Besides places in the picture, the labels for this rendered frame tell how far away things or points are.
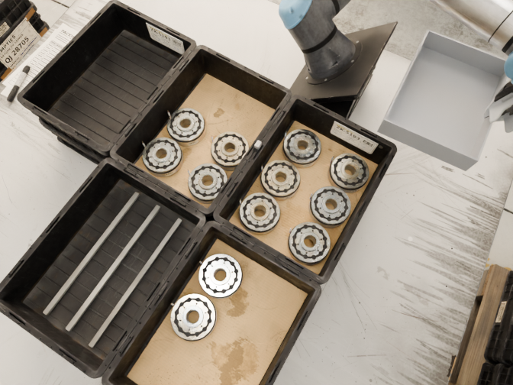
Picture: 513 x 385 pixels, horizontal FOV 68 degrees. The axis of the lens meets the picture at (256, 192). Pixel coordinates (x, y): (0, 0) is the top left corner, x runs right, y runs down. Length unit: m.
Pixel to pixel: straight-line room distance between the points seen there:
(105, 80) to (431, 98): 0.88
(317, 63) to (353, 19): 1.41
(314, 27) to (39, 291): 0.96
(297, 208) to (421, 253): 0.40
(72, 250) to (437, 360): 0.97
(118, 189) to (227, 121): 0.35
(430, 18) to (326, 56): 1.62
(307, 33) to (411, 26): 1.56
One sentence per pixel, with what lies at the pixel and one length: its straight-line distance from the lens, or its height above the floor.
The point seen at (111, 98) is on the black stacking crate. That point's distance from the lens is 1.20.
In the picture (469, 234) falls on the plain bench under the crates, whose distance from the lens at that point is 1.28.
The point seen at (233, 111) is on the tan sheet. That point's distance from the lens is 1.11.
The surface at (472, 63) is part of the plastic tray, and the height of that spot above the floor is 1.05.
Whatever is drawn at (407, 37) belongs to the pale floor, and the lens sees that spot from 2.57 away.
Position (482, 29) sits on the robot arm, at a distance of 0.68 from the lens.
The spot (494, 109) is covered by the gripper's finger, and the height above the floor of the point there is 1.11.
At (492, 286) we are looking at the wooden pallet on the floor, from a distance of 1.94.
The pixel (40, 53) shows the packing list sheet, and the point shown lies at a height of 0.70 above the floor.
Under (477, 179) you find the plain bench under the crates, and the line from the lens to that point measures 1.35.
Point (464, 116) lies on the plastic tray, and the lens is 0.98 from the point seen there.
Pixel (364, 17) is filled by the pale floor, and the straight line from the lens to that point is 2.59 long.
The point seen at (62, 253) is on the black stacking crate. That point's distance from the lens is 1.07.
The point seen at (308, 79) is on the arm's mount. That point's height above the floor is 0.80.
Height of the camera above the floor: 1.77
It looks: 70 degrees down
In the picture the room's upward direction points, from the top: 3 degrees clockwise
